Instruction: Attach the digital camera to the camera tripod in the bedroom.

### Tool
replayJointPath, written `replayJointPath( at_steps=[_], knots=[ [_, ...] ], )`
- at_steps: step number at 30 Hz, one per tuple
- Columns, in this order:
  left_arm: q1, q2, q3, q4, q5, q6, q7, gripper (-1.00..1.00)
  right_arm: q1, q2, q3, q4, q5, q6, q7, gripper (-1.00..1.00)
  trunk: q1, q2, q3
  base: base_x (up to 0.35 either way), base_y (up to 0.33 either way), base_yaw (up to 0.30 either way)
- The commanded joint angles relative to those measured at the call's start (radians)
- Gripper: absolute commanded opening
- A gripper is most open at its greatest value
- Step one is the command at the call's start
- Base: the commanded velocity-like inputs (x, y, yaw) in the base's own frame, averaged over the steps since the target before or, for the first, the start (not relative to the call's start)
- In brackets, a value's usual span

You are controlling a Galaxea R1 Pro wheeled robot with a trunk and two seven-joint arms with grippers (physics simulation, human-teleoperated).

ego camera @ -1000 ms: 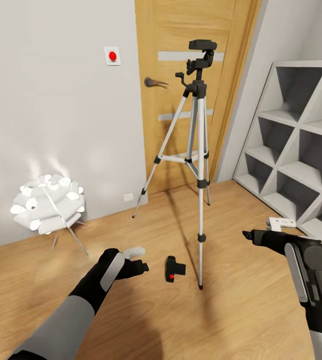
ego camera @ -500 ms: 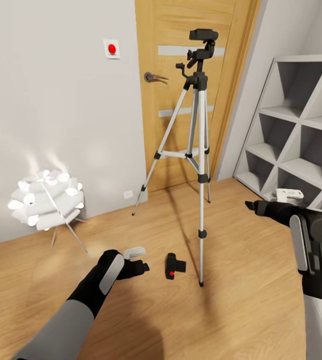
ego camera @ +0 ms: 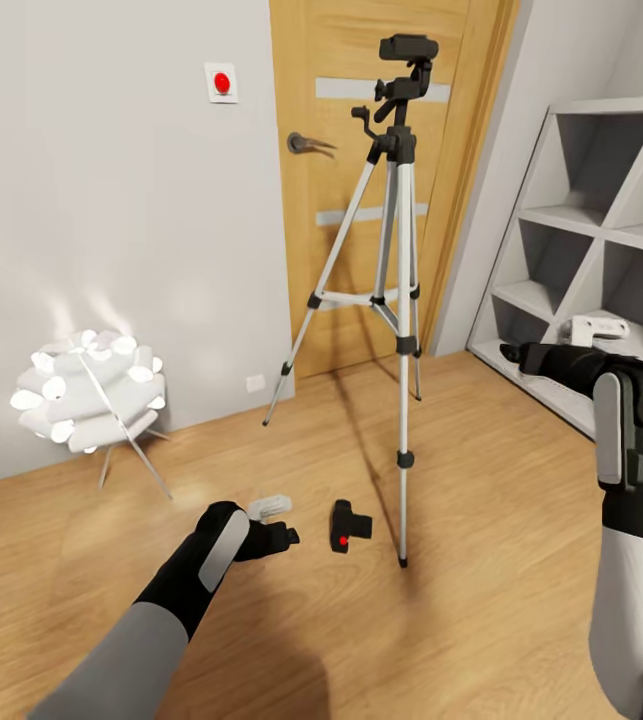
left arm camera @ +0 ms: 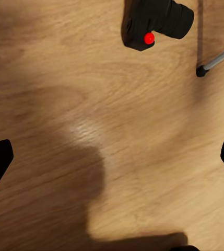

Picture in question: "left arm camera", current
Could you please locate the digital camera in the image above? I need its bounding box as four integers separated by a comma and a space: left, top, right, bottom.
124, 0, 194, 51

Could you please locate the camera tripod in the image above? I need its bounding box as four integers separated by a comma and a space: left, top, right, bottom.
196, 53, 224, 77

